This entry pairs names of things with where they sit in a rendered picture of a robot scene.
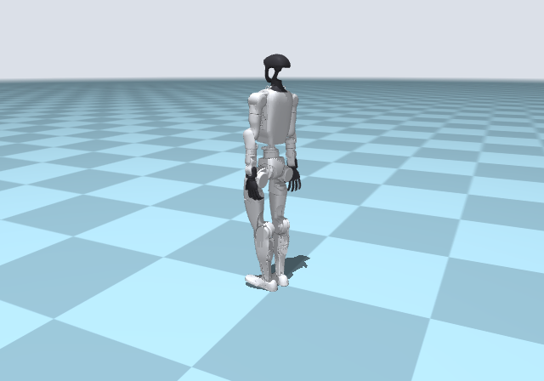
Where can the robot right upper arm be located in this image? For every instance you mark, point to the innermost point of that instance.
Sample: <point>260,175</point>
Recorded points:
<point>294,115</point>

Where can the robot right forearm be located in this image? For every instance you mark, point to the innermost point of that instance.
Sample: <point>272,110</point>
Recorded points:
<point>290,150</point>

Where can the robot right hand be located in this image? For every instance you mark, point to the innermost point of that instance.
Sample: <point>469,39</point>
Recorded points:
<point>295,177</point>

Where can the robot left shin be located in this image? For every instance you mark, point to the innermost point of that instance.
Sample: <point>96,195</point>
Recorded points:
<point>264,250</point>

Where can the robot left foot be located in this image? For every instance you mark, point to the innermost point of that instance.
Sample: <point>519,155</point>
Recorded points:
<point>258,282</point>

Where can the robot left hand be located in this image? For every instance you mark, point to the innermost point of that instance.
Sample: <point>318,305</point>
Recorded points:
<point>252,186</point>

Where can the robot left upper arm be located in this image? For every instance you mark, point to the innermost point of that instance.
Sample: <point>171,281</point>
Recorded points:
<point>256,102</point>

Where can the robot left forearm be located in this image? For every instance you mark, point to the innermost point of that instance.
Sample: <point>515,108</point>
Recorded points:
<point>251,151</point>

